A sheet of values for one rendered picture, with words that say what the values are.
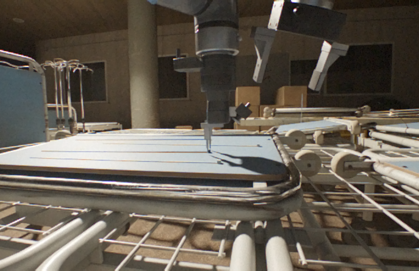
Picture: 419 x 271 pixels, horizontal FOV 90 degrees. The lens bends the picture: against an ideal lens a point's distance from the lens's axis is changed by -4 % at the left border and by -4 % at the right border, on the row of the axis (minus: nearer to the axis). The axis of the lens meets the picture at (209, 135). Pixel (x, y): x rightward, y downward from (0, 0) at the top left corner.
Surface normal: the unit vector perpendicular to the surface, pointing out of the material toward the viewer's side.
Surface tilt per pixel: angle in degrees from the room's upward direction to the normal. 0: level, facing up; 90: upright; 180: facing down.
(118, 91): 90
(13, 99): 90
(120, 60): 90
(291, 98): 90
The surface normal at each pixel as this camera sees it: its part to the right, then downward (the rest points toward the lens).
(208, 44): -0.37, 0.18
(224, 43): 0.29, 0.16
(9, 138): 0.98, 0.00
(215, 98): -0.13, 0.36
